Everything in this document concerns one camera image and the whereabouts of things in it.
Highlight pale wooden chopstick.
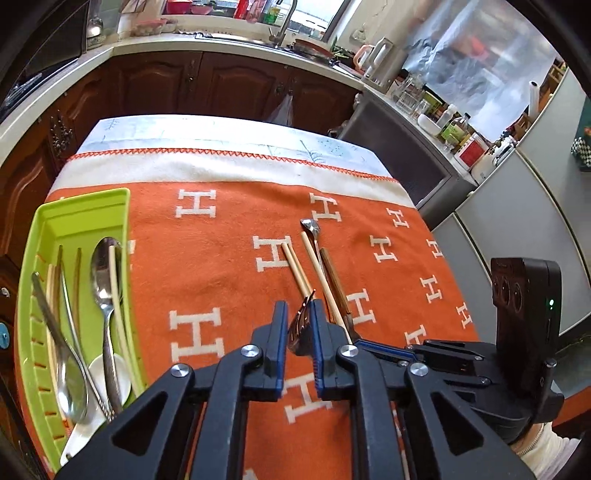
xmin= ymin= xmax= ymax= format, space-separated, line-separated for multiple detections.
xmin=281 ymin=243 xmax=309 ymax=298
xmin=300 ymin=232 xmax=356 ymax=346
xmin=288 ymin=243 xmax=315 ymax=296

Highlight pale blue tablecloth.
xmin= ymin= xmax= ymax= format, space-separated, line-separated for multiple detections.
xmin=76 ymin=116 xmax=399 ymax=182

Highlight green plastic utensil tray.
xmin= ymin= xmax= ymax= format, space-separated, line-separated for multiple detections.
xmin=16 ymin=187 xmax=148 ymax=476

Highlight long-handled steel spoon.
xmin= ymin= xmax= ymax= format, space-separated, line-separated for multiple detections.
xmin=30 ymin=272 xmax=89 ymax=424

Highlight orange letter-print blanket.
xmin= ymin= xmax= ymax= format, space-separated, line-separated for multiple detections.
xmin=44 ymin=148 xmax=483 ymax=480

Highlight grey cupboard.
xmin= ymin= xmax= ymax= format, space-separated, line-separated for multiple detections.
xmin=427 ymin=60 xmax=591 ymax=416

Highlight green label bottle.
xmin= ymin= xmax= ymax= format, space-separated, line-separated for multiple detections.
xmin=438 ymin=115 xmax=472 ymax=148

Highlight steel fork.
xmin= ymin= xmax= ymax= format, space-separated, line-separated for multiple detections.
xmin=287 ymin=292 xmax=317 ymax=356

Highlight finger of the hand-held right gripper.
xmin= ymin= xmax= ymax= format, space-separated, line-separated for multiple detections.
xmin=434 ymin=368 xmax=493 ymax=393
xmin=355 ymin=338 xmax=498 ymax=371

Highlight brown wooden chopstick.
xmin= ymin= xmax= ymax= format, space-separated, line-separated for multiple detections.
xmin=73 ymin=247 xmax=85 ymax=301
xmin=320 ymin=248 xmax=363 ymax=342

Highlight person's right forearm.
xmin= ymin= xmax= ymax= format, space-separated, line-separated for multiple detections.
xmin=510 ymin=422 xmax=585 ymax=474

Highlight red-rimmed pan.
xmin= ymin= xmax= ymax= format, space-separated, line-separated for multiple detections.
xmin=294 ymin=38 xmax=335 ymax=60

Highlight white kitchen countertop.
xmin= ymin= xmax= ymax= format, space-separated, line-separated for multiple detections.
xmin=0 ymin=28 xmax=368 ymax=155

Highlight black microwave oven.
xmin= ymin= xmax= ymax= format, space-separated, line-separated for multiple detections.
xmin=0 ymin=0 xmax=92 ymax=109

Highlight white plastic bag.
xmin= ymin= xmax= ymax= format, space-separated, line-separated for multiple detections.
xmin=268 ymin=90 xmax=296 ymax=125

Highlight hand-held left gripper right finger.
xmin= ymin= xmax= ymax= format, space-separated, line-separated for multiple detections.
xmin=310 ymin=298 xmax=539 ymax=480

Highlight white bowl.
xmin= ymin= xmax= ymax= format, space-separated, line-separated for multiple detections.
xmin=417 ymin=114 xmax=443 ymax=138

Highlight large steel spoon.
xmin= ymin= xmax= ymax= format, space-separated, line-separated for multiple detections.
xmin=90 ymin=236 xmax=125 ymax=414

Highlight glass jar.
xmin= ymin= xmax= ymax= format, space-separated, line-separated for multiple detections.
xmin=85 ymin=14 xmax=105 ymax=51
xmin=394 ymin=76 xmax=428 ymax=116

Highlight small white appliance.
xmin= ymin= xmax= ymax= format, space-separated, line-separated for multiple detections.
xmin=492 ymin=137 xmax=518 ymax=166

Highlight grey metal cabinet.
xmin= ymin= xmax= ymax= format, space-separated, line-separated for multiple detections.
xmin=338 ymin=89 xmax=479 ymax=229

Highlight white ceramic spoon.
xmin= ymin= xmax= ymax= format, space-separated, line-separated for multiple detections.
xmin=59 ymin=353 xmax=136 ymax=468

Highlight clear plastic sheet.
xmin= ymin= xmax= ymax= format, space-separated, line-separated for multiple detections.
xmin=406 ymin=0 xmax=570 ymax=137

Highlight red label container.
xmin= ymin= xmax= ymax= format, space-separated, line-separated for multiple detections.
xmin=455 ymin=131 xmax=491 ymax=171

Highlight white electric kettle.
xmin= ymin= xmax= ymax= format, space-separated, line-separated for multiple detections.
xmin=352 ymin=38 xmax=394 ymax=86

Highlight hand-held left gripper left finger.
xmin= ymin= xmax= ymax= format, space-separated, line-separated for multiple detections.
xmin=53 ymin=300 xmax=289 ymax=480

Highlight white paper roll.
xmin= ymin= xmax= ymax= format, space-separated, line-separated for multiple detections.
xmin=527 ymin=80 xmax=542 ymax=121

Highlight tiny steel spoon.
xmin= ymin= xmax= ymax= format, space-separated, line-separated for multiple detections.
xmin=300 ymin=218 xmax=324 ymax=261

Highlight steel sink faucet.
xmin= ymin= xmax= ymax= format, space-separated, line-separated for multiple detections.
xmin=269 ymin=0 xmax=298 ymax=48

